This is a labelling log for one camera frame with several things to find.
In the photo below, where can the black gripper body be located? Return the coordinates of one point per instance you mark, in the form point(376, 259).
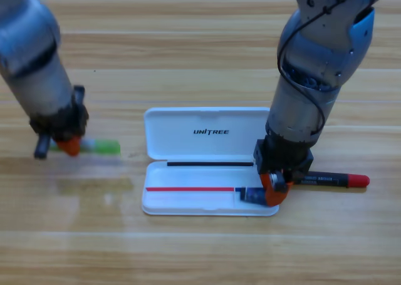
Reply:
point(282, 158)
point(67, 122)

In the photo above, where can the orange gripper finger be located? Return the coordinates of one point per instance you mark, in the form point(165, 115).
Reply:
point(289, 183)
point(274, 197)
point(70, 146)

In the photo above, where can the red and black marker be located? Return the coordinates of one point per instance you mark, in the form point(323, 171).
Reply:
point(332, 179)

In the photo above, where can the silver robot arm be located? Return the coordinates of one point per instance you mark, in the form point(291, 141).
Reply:
point(313, 65)
point(31, 62)

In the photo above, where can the white Unitree pencil case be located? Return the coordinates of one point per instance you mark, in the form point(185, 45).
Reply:
point(203, 137)

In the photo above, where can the green highlighter pen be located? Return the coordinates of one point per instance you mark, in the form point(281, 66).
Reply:
point(103, 147)

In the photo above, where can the blue and black eraser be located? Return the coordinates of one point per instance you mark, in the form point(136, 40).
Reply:
point(252, 195)

